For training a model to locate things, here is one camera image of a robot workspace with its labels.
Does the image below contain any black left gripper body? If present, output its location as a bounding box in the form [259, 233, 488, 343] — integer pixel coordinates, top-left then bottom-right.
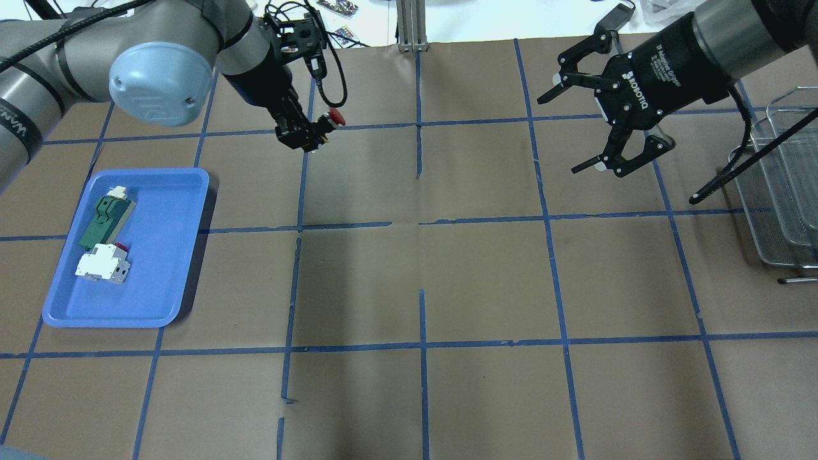
[265, 70, 316, 151]

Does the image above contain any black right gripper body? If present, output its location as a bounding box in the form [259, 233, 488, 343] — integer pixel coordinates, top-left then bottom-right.
[595, 26, 710, 128]

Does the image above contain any red emergency push button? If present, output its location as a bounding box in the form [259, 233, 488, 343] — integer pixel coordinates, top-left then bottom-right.
[318, 107, 346, 137]

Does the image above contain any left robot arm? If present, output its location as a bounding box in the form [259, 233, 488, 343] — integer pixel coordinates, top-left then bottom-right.
[1, 1, 346, 190]

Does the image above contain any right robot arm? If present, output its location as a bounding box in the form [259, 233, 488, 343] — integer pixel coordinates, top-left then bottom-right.
[537, 1, 816, 178]

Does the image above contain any blue plastic tray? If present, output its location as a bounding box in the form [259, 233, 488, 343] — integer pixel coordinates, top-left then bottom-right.
[42, 168, 210, 328]

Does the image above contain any white circuit breaker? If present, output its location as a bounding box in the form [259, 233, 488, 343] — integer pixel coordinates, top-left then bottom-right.
[74, 243, 131, 285]

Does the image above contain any aluminium frame post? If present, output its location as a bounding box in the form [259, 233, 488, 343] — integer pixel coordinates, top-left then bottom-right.
[396, 0, 429, 52]

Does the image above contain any wire mesh shelf rack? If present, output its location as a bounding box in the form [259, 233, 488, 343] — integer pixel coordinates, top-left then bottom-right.
[690, 86, 817, 271]

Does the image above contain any green white switch module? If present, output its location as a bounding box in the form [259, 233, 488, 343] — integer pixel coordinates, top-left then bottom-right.
[78, 185, 135, 251]

